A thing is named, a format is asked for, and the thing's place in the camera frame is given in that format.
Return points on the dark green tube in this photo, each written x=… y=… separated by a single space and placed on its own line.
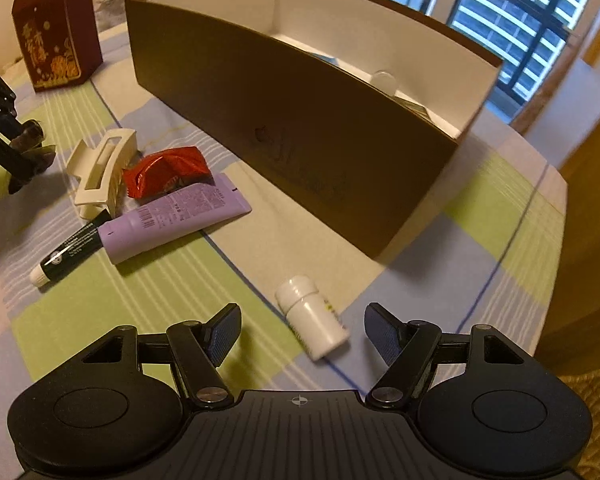
x=72 y=252

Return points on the red gift bag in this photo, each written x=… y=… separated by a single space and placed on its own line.
x=50 y=45

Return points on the brown cardboard box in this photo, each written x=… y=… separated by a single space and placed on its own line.
x=280 y=135

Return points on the golden curtain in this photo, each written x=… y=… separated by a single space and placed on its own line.
x=595 y=210

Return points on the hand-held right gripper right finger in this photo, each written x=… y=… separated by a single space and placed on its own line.
x=382 y=332

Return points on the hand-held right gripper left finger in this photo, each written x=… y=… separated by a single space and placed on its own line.
x=225 y=332

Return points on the glass balcony door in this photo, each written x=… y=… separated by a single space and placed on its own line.
x=520 y=25

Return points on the quilted chair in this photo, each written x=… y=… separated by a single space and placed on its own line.
x=597 y=385

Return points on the brown scrunchie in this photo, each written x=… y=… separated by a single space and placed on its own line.
x=32 y=137

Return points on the red snack packet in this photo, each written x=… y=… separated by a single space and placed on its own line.
x=165 y=172

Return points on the white hair claw clip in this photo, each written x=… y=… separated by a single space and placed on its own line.
x=97 y=180

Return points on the checked tablecloth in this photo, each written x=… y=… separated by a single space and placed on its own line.
x=170 y=305

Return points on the white bottle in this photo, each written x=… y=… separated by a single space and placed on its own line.
x=312 y=320

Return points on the purple tube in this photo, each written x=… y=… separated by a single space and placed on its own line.
x=175 y=215

